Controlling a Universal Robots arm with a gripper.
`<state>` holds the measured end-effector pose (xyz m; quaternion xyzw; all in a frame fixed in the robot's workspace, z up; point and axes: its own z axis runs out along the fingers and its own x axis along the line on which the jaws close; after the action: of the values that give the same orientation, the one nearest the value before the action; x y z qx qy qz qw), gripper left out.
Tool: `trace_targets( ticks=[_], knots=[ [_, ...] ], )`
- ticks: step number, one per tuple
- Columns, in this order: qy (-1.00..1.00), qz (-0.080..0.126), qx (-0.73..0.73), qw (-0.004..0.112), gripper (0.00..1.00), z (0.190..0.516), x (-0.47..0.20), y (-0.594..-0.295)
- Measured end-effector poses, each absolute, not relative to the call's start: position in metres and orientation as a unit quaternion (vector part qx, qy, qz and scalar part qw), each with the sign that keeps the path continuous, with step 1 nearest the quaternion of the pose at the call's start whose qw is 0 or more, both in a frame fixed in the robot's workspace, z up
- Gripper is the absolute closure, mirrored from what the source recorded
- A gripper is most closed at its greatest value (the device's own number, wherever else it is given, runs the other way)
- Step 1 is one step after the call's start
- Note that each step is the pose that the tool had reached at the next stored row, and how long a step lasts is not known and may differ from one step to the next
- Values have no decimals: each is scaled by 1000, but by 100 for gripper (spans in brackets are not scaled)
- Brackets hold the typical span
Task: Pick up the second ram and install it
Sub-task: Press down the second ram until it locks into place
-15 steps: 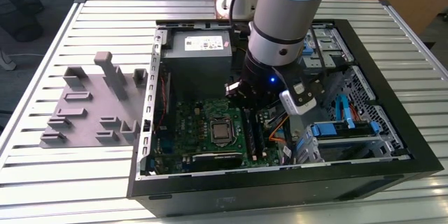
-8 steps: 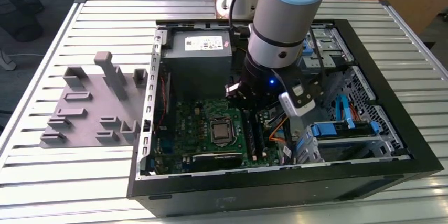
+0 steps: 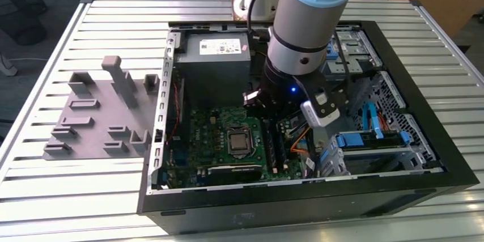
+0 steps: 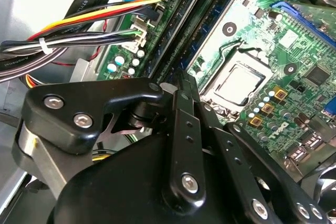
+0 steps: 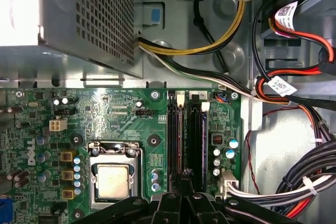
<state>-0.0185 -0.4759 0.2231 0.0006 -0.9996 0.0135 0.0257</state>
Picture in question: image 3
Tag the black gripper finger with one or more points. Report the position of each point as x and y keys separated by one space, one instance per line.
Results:
x=252 y=99

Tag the blue RAM stick white label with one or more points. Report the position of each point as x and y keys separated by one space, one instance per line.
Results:
x=271 y=148

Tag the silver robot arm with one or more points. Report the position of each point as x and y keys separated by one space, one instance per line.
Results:
x=299 y=26

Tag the CPU socket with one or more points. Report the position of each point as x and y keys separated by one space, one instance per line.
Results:
x=238 y=127

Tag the grey power supply unit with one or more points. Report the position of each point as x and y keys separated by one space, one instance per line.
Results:
x=211 y=77

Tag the silver CPU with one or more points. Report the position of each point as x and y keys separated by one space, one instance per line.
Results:
x=238 y=142

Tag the blue drive latch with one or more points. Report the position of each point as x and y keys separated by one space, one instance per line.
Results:
x=332 y=52

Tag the silver drive cage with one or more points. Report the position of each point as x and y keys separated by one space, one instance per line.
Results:
x=355 y=66

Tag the green motherboard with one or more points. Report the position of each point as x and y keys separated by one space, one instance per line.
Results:
x=204 y=154

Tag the black graphics card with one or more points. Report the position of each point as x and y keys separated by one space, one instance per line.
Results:
x=234 y=172

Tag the silver disk bay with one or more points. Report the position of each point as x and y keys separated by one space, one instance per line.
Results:
x=382 y=149

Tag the black PC case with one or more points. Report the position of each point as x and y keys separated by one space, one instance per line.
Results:
x=264 y=205

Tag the grey parts rack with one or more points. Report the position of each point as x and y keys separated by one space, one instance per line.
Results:
x=102 y=117

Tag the white plastic stand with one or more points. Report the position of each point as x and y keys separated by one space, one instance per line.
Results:
x=7 y=67

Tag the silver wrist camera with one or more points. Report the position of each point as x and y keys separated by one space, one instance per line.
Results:
x=315 y=114

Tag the black camera bracket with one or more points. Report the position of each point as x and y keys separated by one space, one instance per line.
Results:
x=336 y=97

